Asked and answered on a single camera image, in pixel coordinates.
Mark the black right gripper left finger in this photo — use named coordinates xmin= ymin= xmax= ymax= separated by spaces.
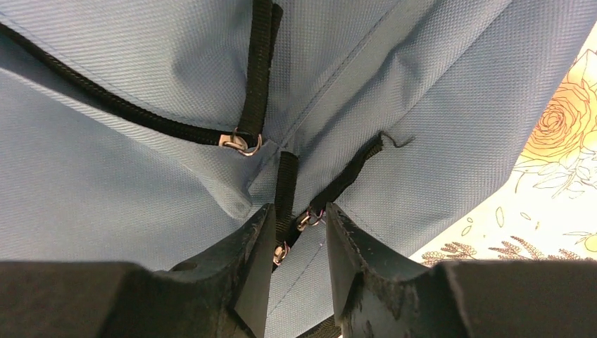
xmin=1 ymin=204 xmax=275 ymax=337

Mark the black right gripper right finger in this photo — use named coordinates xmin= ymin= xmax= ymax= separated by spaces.
xmin=326 ymin=204 xmax=596 ymax=337

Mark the blue student backpack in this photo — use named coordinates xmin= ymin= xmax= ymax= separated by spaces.
xmin=1 ymin=1 xmax=596 ymax=337

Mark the floral tablecloth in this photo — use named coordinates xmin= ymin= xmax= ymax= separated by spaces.
xmin=412 ymin=31 xmax=596 ymax=266

